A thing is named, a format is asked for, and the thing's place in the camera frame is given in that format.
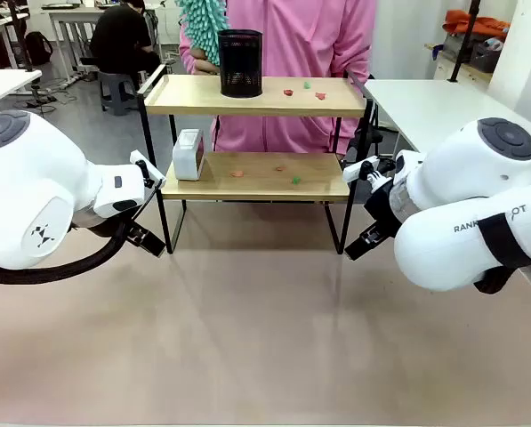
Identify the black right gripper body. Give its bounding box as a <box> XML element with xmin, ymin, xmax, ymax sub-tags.
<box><xmin>363</xmin><ymin>177</ymin><xmax>403</xmax><ymax>238</ymax></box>

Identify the white box clock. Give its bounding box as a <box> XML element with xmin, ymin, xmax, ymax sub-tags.
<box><xmin>172</xmin><ymin>128</ymin><xmax>206</xmax><ymax>181</ymax></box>

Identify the black mesh pen holder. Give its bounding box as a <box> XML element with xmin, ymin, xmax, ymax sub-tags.
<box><xmin>217</xmin><ymin>28</ymin><xmax>265</xmax><ymax>101</ymax></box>

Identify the teal microfiber duster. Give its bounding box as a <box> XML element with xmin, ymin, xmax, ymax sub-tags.
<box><xmin>175</xmin><ymin>0</ymin><xmax>227</xmax><ymax>68</ymax></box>

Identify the person's right forearm pink sleeve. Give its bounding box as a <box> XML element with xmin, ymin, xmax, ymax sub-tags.
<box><xmin>178</xmin><ymin>24</ymin><xmax>200</xmax><ymax>76</ymax></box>

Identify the two-tier wooden metal shelf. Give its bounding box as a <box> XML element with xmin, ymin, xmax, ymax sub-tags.
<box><xmin>135</xmin><ymin>63</ymin><xmax>375</xmax><ymax>256</ymax></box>

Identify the person's right hand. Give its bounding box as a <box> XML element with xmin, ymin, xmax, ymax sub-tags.
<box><xmin>189</xmin><ymin>44</ymin><xmax>222</xmax><ymax>76</ymax></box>

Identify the large white side table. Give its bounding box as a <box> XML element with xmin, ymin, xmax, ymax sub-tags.
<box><xmin>362</xmin><ymin>78</ymin><xmax>531</xmax><ymax>155</ymax></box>

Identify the grey plastic stool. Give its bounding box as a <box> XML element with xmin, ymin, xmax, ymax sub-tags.
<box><xmin>97</xmin><ymin>69</ymin><xmax>138</xmax><ymax>117</ymax></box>

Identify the grey storage bin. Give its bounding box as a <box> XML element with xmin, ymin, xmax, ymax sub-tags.
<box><xmin>468</xmin><ymin>38</ymin><xmax>503</xmax><ymax>73</ymax></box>

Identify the person in pink jacket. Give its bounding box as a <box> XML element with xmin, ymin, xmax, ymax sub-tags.
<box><xmin>178</xmin><ymin>0</ymin><xmax>378</xmax><ymax>155</ymax></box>

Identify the seated person in black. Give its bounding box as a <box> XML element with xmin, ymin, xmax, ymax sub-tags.
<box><xmin>89</xmin><ymin>0</ymin><xmax>163</xmax><ymax>80</ymax></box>

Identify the orange cloth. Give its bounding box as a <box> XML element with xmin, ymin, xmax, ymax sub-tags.
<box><xmin>441</xmin><ymin>9</ymin><xmax>511</xmax><ymax>42</ymax></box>

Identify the black backpack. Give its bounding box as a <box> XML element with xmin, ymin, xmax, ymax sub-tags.
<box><xmin>23</xmin><ymin>30</ymin><xmax>54</xmax><ymax>67</ymax></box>

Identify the white background desk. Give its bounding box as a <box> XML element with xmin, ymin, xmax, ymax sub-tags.
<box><xmin>40</xmin><ymin>2</ymin><xmax>115</xmax><ymax>85</ymax></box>

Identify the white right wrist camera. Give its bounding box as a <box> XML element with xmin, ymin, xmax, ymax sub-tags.
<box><xmin>342</xmin><ymin>155</ymin><xmax>396</xmax><ymax>188</ymax></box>

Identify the black strap on arm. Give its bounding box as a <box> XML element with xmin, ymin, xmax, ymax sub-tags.
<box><xmin>472</xmin><ymin>212</ymin><xmax>531</xmax><ymax>295</ymax></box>

